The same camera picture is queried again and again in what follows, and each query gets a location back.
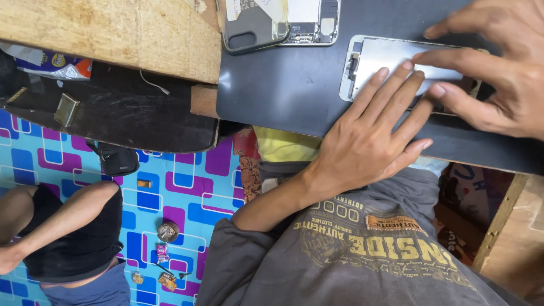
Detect small brass strip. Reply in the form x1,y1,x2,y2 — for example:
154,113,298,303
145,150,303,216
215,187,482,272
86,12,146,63
6,87,27,104

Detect grey printed shirt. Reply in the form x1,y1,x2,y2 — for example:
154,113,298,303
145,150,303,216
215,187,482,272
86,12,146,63
195,167,530,306

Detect white and purple snack packet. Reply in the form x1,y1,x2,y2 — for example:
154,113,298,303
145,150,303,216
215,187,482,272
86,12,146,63
0,42,93,82

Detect black pouch bag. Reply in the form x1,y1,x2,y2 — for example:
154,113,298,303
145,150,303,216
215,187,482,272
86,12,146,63
86,140,140,177

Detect phone in clear case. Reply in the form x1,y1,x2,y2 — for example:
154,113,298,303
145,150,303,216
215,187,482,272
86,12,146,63
216,0,292,55

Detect small metal box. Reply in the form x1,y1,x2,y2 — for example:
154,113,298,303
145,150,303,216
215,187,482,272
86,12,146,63
54,93,80,128

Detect yellow cloth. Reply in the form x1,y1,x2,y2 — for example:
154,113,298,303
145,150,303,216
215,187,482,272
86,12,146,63
254,126,323,163

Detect opened silver phone body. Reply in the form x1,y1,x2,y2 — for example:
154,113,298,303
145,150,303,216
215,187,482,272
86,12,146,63
278,0,341,47

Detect red patterned cloth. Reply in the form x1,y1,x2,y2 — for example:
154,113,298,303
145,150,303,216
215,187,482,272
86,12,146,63
232,127,263,203

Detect round brown coil part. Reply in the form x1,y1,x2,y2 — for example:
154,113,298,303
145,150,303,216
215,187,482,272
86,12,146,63
157,221,180,244

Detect person's left hand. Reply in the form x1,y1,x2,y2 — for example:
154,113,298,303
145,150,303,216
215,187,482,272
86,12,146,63
304,61,434,195

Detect silver phone screen panel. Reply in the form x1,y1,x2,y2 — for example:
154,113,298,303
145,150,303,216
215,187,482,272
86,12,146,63
339,35,489,115

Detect small orange packet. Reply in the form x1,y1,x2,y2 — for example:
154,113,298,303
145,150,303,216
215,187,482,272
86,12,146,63
158,272,178,292

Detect blue and purple patterned mat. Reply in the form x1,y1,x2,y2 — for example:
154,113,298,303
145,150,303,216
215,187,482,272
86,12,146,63
0,108,246,306

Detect dark colourful printed cloth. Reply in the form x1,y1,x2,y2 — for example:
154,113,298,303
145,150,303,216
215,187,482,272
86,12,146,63
433,163,516,266

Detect wooden frame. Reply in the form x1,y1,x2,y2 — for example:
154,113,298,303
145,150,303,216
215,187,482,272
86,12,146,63
471,173,544,300

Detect light wooden board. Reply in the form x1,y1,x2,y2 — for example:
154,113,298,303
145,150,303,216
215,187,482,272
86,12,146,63
0,0,222,85

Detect thin white cable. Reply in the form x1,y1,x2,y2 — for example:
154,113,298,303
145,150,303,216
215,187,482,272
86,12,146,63
139,70,171,96

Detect black scratched board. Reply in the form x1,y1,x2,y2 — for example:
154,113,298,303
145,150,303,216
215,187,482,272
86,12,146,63
0,50,220,154

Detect person's right hand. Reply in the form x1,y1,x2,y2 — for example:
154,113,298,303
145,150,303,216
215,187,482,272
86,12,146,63
412,0,544,142

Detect black tweezers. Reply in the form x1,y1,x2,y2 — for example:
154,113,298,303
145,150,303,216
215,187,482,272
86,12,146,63
152,262,192,280

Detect dark grey work mat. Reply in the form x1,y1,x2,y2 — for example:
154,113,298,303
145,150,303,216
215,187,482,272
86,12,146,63
216,0,544,176

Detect small wooden block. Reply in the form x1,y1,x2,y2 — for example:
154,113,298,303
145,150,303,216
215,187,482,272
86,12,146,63
190,84,220,119

